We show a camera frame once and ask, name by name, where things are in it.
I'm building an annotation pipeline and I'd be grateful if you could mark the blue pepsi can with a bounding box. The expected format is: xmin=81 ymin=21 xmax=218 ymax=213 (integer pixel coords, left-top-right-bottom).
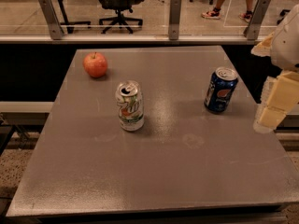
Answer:
xmin=204 ymin=67 xmax=238 ymax=113

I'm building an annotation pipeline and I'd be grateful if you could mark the person with red sneakers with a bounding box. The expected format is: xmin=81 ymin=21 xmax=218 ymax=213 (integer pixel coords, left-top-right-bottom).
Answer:
xmin=201 ymin=0 xmax=256 ymax=23

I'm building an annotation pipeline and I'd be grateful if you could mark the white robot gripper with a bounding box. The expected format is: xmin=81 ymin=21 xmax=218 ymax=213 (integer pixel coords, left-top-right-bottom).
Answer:
xmin=251 ymin=4 xmax=299 ymax=133

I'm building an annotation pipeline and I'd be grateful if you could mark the middle metal glass bracket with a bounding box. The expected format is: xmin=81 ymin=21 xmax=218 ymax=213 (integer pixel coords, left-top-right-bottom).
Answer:
xmin=168 ymin=0 xmax=181 ymax=40

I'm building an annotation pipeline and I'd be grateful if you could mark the white green 7up can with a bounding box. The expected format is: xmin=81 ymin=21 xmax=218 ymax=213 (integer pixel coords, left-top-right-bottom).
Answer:
xmin=115 ymin=80 xmax=144 ymax=132

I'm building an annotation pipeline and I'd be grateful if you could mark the left metal glass bracket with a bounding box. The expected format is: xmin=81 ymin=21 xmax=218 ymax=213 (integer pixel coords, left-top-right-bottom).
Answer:
xmin=38 ymin=0 xmax=64 ymax=40

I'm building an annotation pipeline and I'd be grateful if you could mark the black stand with base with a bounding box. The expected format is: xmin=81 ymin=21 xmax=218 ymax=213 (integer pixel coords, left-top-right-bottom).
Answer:
xmin=57 ymin=0 xmax=91 ymax=34

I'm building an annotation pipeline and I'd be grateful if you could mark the black office chair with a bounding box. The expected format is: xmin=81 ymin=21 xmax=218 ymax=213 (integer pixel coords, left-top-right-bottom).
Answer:
xmin=98 ymin=0 xmax=145 ymax=34

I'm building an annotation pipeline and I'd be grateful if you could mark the red apple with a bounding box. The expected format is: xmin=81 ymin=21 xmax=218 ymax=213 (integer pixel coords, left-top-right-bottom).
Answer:
xmin=83 ymin=52 xmax=107 ymax=78

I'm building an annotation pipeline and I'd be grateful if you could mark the metal glass bracket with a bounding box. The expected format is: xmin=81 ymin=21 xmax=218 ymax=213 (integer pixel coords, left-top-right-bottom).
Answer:
xmin=244 ymin=0 xmax=271 ymax=40
xmin=38 ymin=0 xmax=64 ymax=40
xmin=168 ymin=0 xmax=181 ymax=40

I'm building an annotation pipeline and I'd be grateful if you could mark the right metal glass bracket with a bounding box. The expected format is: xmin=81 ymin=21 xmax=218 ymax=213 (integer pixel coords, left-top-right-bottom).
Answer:
xmin=244 ymin=0 xmax=271 ymax=40

